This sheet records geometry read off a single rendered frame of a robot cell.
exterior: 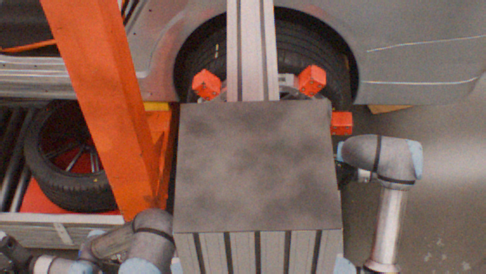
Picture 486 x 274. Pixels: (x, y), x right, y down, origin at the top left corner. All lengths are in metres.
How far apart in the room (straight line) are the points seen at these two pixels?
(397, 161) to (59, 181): 1.63
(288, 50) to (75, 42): 0.89
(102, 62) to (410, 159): 0.96
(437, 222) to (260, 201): 2.48
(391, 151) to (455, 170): 1.70
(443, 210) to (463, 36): 1.18
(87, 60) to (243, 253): 1.05
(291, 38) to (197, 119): 1.42
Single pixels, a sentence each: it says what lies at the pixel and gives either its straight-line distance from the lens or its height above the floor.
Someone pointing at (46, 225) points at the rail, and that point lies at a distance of 2.98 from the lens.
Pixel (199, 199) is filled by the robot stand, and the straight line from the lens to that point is 0.90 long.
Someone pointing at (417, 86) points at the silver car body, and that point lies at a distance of 2.66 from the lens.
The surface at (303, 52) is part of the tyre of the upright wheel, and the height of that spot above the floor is 1.14.
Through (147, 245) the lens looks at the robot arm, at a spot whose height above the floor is 1.46.
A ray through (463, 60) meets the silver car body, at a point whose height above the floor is 1.04.
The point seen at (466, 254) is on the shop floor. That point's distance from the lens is 3.28.
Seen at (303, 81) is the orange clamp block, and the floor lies 1.12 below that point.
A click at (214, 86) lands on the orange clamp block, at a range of 2.31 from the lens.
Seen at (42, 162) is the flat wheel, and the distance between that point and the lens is 2.98.
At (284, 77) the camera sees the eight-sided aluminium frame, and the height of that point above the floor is 1.12.
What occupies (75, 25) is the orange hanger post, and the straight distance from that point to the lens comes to 1.75.
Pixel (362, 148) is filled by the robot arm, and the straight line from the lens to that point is 1.86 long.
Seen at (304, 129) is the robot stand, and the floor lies 2.03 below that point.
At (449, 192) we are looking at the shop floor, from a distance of 3.44.
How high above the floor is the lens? 2.80
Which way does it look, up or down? 52 degrees down
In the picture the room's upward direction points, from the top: 3 degrees counter-clockwise
